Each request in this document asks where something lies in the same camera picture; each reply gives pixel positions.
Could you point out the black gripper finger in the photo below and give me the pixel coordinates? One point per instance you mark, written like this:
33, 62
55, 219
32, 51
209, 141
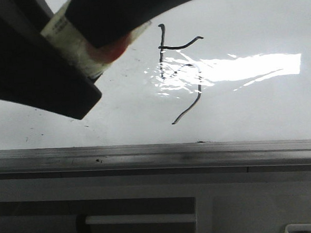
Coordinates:
102, 22
32, 73

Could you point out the white taped whiteboard marker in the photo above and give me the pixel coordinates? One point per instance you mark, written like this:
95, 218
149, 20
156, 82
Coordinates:
81, 54

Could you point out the dark framed cabinet below board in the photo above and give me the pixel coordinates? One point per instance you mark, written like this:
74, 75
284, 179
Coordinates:
149, 215

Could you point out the white whiteboard with aluminium frame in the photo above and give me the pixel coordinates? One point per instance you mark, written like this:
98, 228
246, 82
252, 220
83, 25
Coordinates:
210, 83

